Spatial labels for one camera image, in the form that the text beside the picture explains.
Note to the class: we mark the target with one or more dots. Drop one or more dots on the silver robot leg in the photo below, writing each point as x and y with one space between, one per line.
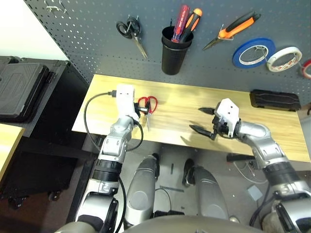
209 191
142 189

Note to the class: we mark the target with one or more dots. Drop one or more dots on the grey square floor pad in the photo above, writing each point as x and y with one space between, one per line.
255 193

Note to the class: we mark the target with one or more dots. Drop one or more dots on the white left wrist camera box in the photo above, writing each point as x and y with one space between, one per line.
125 99

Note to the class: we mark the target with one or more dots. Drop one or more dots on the black hard carry case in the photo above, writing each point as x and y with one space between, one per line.
19 89

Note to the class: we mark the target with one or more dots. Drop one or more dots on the grey robot torso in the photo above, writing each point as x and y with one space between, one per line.
170 225

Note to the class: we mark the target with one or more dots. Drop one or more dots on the light wooden side table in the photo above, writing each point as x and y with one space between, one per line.
8 145

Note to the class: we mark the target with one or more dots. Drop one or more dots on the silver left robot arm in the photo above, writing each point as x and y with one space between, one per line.
116 143

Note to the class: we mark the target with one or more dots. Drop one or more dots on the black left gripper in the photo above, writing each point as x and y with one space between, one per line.
139 110

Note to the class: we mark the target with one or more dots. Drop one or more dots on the silver left robot leg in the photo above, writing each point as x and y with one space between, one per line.
142 189

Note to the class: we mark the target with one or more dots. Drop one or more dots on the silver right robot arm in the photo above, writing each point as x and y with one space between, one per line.
267 145

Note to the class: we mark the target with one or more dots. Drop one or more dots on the black plastic cup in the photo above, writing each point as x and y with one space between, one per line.
177 46
175 61

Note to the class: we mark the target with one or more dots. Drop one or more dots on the black table frame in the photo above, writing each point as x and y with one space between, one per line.
240 157

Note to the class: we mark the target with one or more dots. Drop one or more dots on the orange black needle-nose pliers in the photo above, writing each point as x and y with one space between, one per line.
238 25

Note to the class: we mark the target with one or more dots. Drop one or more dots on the silver double peg hook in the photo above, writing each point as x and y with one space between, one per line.
57 7

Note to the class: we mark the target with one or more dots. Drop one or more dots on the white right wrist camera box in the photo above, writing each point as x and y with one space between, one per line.
229 111

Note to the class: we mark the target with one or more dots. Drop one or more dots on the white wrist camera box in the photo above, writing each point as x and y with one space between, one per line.
125 99
229 111

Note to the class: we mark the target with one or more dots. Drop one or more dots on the silver right robot leg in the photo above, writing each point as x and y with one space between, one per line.
209 191

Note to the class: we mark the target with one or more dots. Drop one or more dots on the silver tape peg hook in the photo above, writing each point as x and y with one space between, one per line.
260 49

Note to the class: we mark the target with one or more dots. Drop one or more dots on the white tape roll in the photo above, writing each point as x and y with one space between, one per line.
284 49

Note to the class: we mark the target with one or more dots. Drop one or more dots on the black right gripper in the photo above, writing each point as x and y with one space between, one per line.
221 128

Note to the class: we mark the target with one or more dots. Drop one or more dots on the red tape roll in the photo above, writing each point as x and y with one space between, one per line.
303 70

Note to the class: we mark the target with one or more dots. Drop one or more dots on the black ribbed tool case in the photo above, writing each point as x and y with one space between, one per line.
274 100

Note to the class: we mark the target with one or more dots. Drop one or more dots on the grey white sneaker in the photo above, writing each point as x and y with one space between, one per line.
234 219

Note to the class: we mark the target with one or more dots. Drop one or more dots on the khaki trouser leg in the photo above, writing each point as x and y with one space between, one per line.
269 223

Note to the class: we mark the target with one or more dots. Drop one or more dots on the blue tape roll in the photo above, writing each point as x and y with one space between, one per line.
236 59

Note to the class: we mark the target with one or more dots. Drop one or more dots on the dark grey pegboard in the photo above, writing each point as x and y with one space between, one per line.
213 72

